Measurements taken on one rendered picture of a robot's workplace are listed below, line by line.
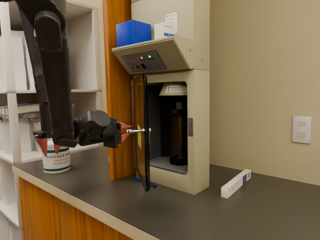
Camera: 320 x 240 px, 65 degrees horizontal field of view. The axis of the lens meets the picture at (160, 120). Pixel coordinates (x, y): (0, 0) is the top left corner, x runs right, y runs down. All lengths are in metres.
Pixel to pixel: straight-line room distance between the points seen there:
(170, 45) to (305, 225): 0.68
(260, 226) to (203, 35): 0.67
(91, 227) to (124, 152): 0.35
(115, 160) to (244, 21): 0.89
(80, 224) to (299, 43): 1.16
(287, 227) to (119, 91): 0.81
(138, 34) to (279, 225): 0.79
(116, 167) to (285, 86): 0.83
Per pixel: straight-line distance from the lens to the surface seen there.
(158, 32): 0.93
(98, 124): 0.72
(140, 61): 1.00
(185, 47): 0.89
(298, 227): 0.87
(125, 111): 1.16
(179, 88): 1.00
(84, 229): 1.12
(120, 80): 1.15
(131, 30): 1.00
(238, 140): 1.33
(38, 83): 1.02
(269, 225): 0.85
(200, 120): 0.96
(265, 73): 1.26
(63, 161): 1.35
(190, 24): 0.96
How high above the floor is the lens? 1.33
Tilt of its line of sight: 6 degrees down
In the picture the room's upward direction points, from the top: 1 degrees counter-clockwise
